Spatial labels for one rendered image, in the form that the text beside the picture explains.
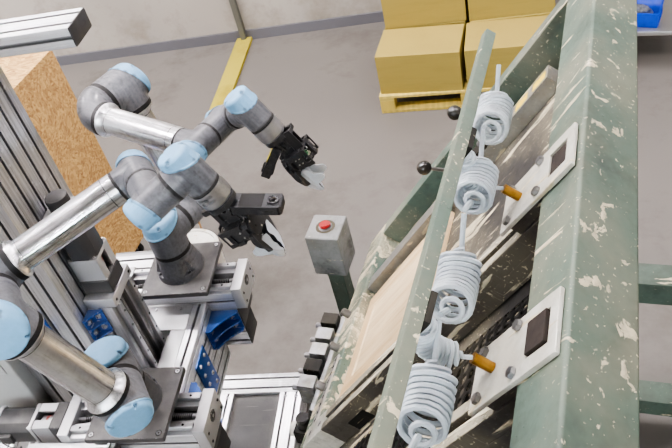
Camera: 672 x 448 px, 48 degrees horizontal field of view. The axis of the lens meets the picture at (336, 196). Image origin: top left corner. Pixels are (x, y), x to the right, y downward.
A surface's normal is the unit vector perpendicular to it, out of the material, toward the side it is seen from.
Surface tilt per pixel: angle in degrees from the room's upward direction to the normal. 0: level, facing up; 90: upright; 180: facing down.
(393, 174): 0
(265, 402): 0
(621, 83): 36
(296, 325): 0
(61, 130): 90
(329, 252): 90
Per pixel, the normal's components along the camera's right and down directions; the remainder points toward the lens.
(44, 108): 0.95, 0.00
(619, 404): 0.39, -0.59
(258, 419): -0.20, -0.75
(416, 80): -0.21, 0.66
